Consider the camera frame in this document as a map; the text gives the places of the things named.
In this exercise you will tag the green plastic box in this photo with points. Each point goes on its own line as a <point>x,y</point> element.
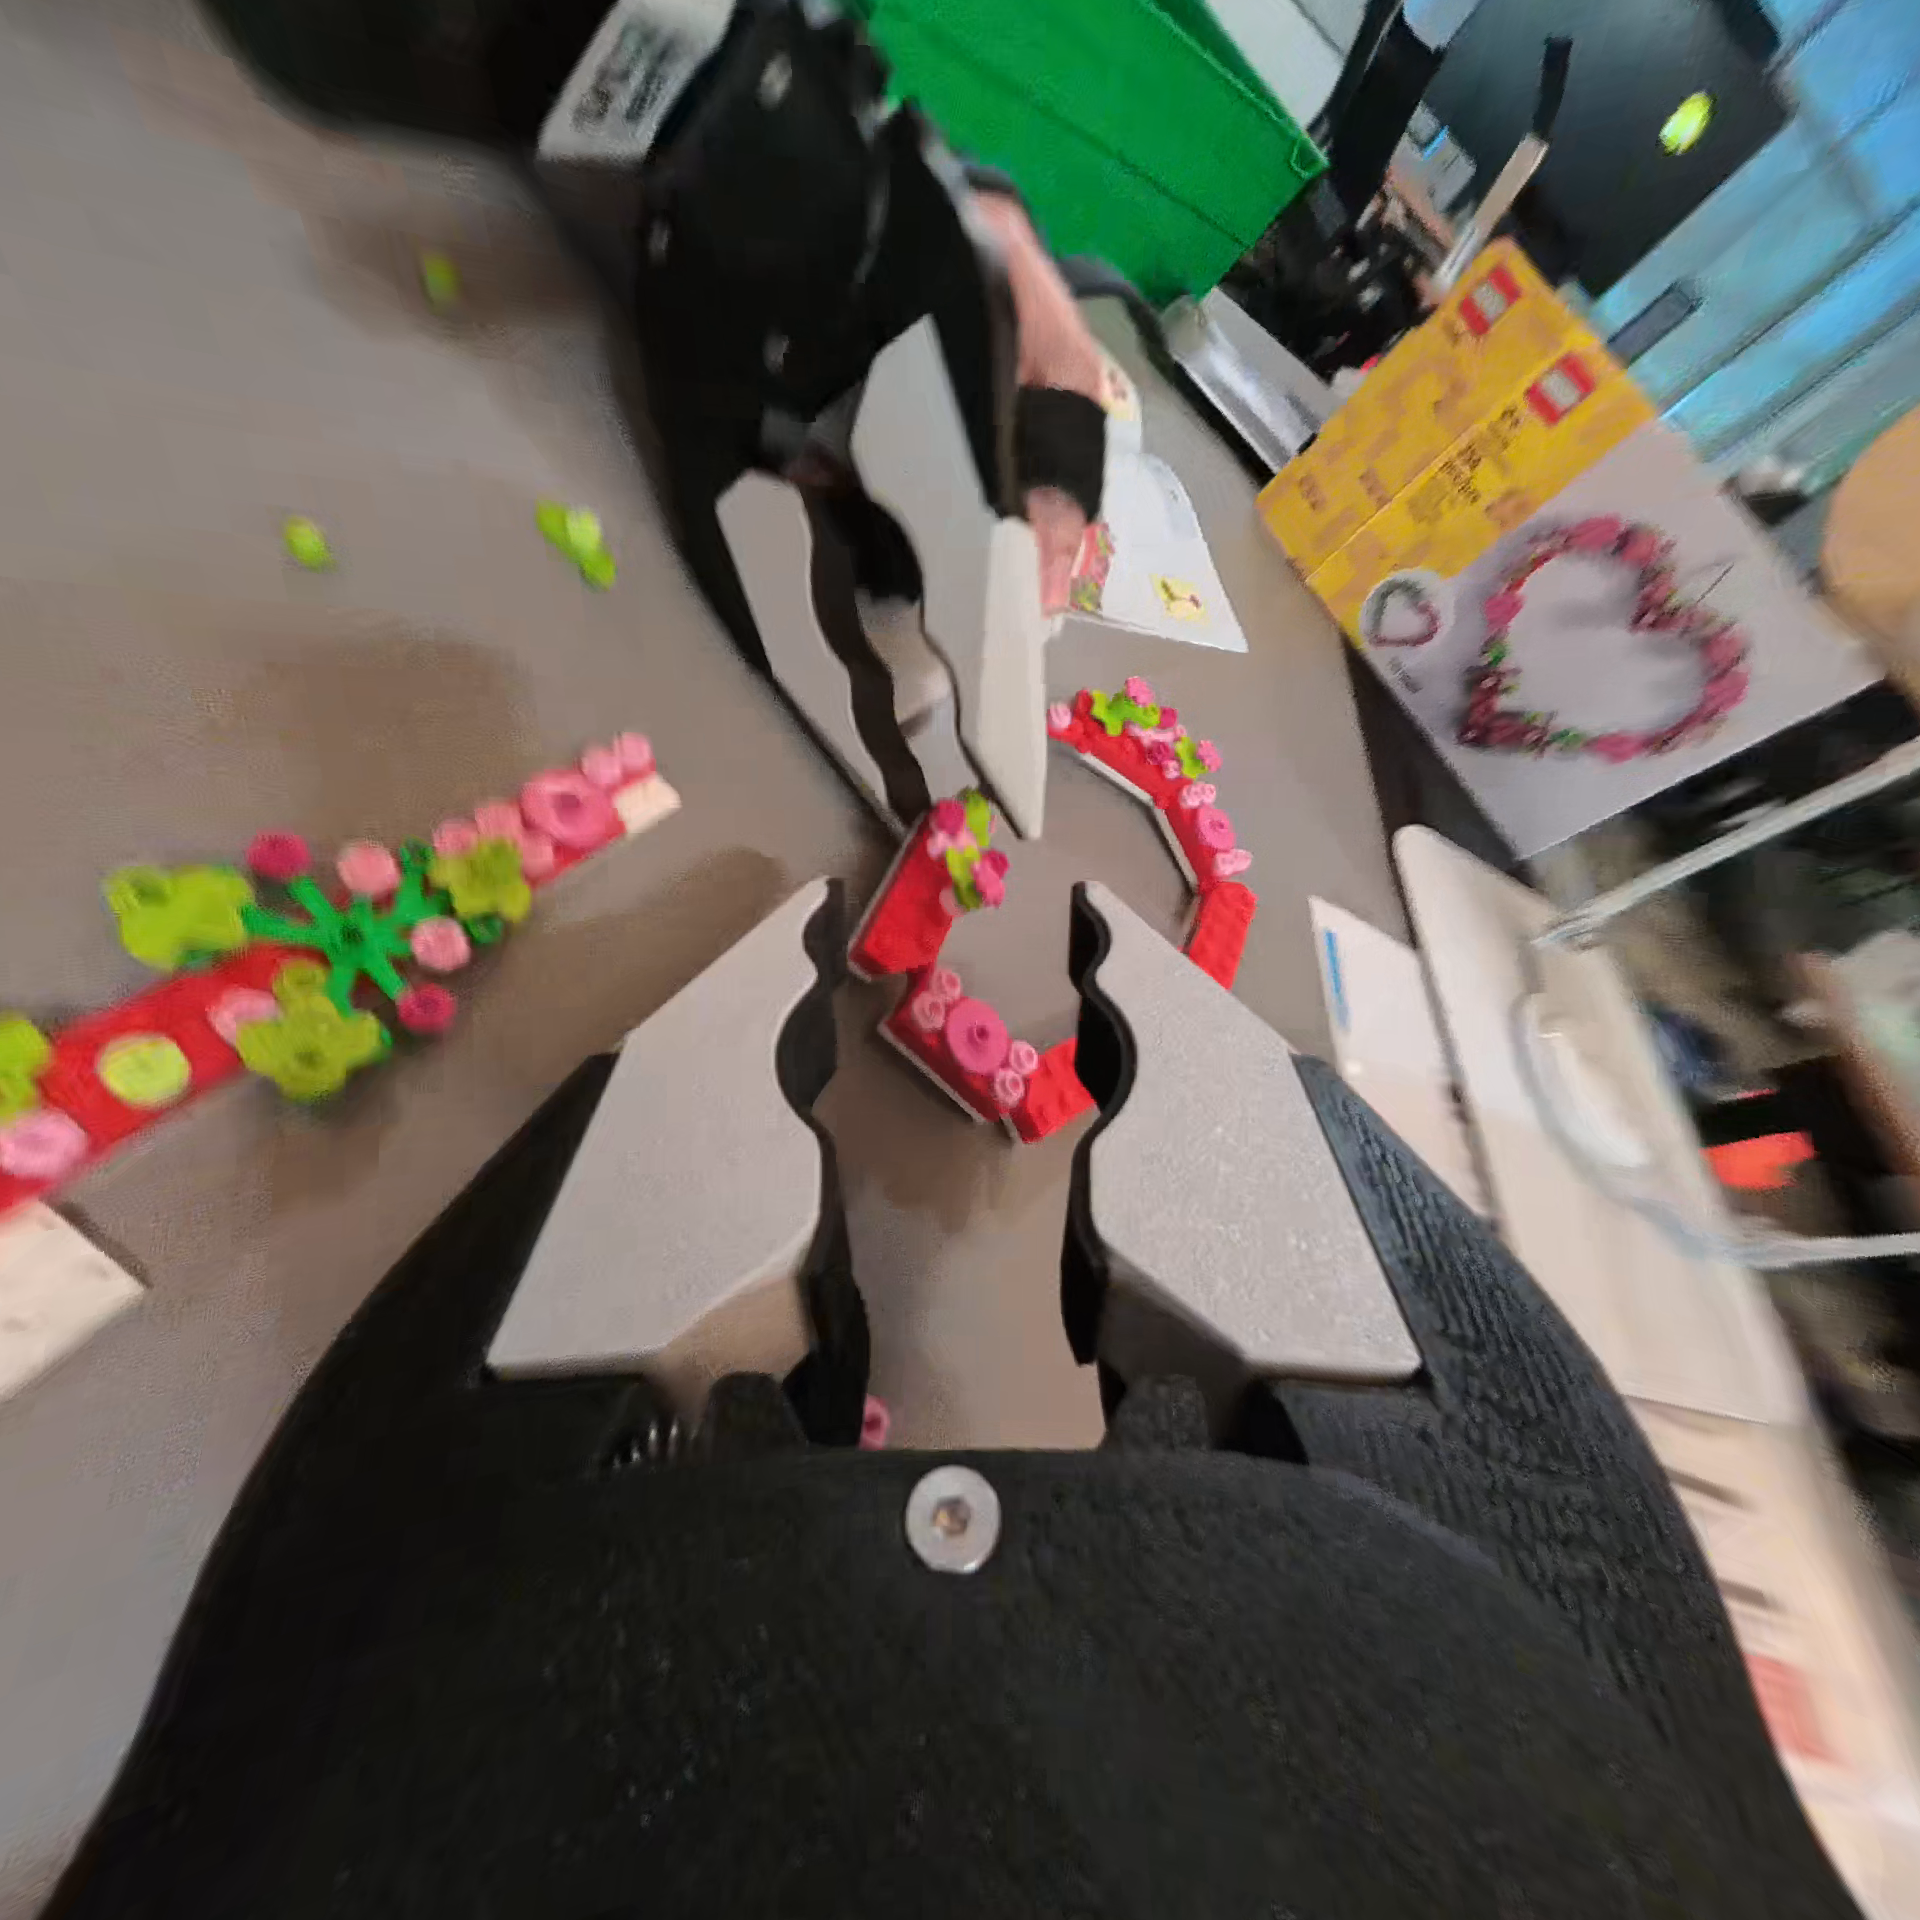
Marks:
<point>1079,120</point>

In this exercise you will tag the small red flowered lego segment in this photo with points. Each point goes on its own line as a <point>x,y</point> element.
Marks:
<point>876,1422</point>

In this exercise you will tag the small lime lego stud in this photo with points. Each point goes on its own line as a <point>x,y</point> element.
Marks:
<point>307,540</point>
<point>438,279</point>

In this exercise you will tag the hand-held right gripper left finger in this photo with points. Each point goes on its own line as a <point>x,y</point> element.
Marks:
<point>673,1199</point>

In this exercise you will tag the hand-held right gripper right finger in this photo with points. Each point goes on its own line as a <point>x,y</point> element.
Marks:
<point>1228,1199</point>

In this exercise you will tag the lego instruction booklet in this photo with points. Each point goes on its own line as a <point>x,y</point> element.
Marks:
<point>1172,568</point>

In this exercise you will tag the white paper with blue stripe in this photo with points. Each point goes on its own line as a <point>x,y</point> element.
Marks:
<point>1381,1020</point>

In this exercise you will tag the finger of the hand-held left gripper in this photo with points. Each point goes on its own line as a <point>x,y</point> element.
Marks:
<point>961,568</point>
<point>772,568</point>

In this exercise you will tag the long flowered lego strip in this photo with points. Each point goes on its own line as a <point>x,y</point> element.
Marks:
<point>152,1035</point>

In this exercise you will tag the yellow lego set box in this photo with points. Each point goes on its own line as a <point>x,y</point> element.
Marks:
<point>1424,453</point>

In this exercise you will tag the black monitor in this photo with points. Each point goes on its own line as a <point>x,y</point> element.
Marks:
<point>1593,120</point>

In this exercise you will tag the white rounded board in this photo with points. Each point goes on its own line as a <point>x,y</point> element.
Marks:
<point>1501,1050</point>

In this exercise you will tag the short red flowered lego arc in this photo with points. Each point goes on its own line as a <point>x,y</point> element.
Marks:
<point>915,917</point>

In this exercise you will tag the printed instruction sheet in sleeve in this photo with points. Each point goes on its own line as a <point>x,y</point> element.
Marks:
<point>1801,1651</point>

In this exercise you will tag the lime double flower lego piece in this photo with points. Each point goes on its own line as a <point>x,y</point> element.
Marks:
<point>580,542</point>

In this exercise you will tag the person's left hand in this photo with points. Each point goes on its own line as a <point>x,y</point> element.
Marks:
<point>1065,324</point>

